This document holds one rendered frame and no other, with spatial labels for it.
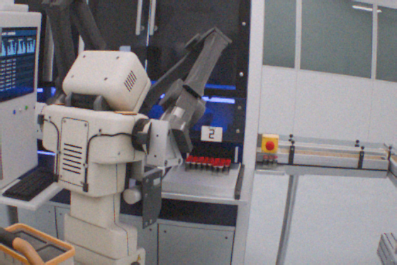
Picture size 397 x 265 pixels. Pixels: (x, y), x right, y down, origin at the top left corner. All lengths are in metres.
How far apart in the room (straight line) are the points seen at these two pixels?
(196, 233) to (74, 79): 1.13
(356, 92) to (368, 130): 0.61
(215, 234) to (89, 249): 0.92
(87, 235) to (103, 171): 0.24
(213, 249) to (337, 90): 4.80
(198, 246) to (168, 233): 0.16
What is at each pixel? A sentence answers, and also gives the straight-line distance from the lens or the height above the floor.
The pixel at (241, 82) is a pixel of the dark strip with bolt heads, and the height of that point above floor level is 1.25.
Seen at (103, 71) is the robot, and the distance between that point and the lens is 1.23.
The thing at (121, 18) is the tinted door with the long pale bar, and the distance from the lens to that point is 2.06.
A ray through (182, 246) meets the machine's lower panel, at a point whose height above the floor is 0.47.
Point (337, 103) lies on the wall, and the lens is 6.71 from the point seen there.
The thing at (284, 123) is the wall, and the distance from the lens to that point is 6.67.
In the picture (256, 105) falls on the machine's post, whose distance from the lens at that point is 1.98.
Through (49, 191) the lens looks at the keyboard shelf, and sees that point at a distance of 1.88.
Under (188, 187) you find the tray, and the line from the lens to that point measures 1.69.
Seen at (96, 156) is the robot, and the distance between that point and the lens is 1.18.
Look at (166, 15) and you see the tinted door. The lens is 2.01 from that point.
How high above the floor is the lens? 1.44
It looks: 12 degrees down
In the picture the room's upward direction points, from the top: 3 degrees clockwise
